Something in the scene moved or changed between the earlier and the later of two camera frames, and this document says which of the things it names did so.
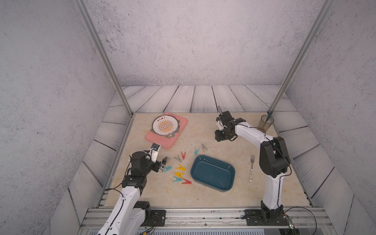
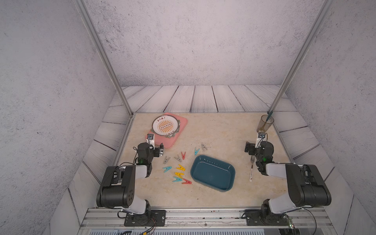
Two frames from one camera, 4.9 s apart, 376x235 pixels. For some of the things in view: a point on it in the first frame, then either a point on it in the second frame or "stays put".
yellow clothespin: (179, 174) stays put
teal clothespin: (168, 168) stays put
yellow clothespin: (181, 168) stays put
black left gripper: (156, 166) to (156, 153)
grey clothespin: (203, 147) stays put
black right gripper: (218, 137) to (252, 148)
